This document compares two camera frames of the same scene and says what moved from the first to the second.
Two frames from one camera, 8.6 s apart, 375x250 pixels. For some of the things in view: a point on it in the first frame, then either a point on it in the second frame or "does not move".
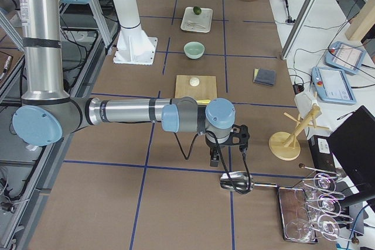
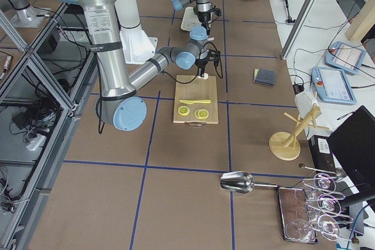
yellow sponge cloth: [255, 74] does not move
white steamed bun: [194, 81] → [205, 76]
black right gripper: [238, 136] → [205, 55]
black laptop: [354, 144] does not move
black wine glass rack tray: [297, 221] does not move
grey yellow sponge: [265, 76] does not move
